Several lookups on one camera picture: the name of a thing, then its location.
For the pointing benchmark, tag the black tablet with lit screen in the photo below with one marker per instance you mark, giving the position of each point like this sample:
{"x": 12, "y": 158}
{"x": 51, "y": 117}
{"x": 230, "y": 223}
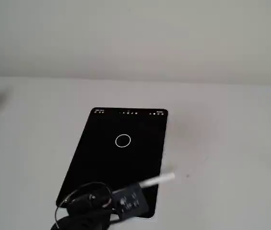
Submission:
{"x": 116, "y": 163}

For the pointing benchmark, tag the white stylus pen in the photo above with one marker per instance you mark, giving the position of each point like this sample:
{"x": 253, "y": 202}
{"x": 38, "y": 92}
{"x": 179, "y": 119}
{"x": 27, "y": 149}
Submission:
{"x": 158, "y": 180}

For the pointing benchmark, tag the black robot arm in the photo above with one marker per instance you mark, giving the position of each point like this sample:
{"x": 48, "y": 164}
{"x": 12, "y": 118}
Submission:
{"x": 77, "y": 222}

